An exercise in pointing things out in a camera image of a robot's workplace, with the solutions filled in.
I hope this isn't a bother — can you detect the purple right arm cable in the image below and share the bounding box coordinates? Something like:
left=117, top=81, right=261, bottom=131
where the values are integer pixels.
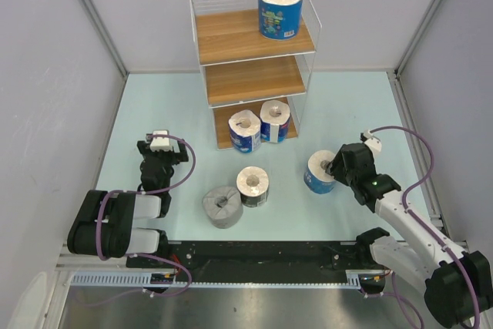
left=369, top=126, right=482, bottom=329

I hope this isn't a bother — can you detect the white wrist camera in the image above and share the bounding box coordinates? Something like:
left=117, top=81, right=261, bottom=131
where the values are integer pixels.
left=146, top=129, right=173, bottom=152
left=361, top=130, right=382, bottom=156

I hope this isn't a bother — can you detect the blue white-striped toilet roll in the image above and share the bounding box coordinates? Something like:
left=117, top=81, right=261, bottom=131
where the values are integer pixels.
left=260, top=99, right=290, bottom=143

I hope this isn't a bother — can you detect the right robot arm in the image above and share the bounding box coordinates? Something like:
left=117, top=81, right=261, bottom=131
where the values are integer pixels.
left=326, top=143, right=492, bottom=328

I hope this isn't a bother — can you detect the white slotted cable duct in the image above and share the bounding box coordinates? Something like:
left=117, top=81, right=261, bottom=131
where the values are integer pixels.
left=71, top=270, right=365, bottom=288

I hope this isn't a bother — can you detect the white wire wooden shelf rack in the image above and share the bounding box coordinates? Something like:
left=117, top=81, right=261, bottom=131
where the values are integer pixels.
left=189, top=0, right=322, bottom=149

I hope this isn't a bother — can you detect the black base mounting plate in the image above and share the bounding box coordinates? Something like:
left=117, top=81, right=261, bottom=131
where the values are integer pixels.
left=126, top=241, right=391, bottom=294

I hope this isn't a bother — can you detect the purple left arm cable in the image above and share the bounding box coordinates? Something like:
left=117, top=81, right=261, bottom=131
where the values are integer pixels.
left=94, top=135, right=197, bottom=261

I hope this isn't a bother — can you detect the blue-wrapped toilet roll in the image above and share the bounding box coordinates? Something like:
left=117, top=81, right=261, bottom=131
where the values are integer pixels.
left=304, top=150, right=337, bottom=194

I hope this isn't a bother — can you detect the blue cartoon-print toilet roll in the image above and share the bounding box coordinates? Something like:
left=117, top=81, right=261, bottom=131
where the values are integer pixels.
left=258, top=0, right=303, bottom=40

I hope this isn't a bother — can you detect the black-wrapped toilet roll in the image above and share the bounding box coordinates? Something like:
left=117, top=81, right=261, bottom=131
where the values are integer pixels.
left=236, top=166, right=270, bottom=208

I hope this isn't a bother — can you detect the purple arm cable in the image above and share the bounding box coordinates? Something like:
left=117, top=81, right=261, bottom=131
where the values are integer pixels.
left=369, top=126, right=482, bottom=329
left=94, top=135, right=197, bottom=261

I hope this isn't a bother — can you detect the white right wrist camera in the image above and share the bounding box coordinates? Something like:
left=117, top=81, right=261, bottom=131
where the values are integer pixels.
left=361, top=130, right=382, bottom=156

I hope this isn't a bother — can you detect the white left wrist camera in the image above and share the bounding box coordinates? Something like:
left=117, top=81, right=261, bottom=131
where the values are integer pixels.
left=146, top=129, right=173, bottom=152

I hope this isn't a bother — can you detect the grey toilet roll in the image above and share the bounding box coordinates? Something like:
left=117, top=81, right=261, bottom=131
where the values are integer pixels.
left=202, top=186, right=243, bottom=229

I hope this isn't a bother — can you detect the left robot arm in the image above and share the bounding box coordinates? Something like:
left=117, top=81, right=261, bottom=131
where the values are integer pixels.
left=67, top=130, right=196, bottom=267

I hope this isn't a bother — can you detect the aluminium frame rail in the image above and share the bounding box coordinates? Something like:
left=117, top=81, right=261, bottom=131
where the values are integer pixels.
left=55, top=240, right=475, bottom=272

